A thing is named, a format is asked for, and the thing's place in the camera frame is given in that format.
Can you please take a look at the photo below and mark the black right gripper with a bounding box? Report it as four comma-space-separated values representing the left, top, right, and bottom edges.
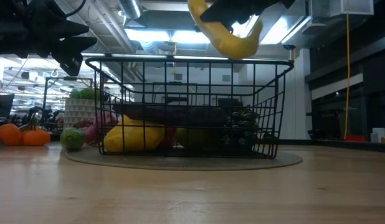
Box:
200, 0, 296, 32

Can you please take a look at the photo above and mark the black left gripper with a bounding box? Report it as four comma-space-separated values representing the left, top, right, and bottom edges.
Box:
0, 0, 98, 77

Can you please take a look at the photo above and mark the yellow banana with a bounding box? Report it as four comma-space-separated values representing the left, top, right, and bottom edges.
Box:
186, 0, 264, 60

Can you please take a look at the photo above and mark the black grape bunch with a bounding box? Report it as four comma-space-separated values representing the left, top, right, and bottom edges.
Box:
219, 107, 265, 153

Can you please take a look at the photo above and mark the dark purple eggplant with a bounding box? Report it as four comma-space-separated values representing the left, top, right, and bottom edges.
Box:
112, 103, 228, 128

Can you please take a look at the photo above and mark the yellow bell pepper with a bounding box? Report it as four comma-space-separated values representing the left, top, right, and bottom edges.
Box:
103, 114, 166, 153

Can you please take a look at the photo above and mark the green apple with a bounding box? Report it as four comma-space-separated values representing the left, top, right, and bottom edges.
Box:
176, 126, 212, 150

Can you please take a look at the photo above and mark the red bell pepper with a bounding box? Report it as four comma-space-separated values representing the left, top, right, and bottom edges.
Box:
159, 126, 178, 149

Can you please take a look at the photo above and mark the potted plant patterned white pot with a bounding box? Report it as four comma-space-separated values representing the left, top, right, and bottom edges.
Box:
63, 88, 102, 130

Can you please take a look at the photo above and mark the black monitor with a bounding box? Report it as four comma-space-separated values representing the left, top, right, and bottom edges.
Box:
0, 93, 15, 119
217, 98, 244, 108

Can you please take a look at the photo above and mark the grey round mat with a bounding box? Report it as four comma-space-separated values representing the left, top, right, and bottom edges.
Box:
62, 146, 303, 172

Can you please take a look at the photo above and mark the red low box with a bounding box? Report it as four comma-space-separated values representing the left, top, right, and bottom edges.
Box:
344, 134, 367, 142

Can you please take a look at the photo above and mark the yellow hanging cord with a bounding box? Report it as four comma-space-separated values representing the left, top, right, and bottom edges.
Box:
172, 42, 178, 76

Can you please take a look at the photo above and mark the silver ceiling duct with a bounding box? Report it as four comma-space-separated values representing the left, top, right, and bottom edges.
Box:
117, 0, 143, 20

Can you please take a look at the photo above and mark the black metal stand frame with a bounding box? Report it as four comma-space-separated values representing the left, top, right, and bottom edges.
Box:
41, 76, 95, 121

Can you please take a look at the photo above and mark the purple onion string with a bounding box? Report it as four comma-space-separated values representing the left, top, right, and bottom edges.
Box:
73, 111, 118, 146

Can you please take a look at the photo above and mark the black wire basket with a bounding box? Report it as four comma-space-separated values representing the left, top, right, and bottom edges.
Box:
85, 57, 295, 160

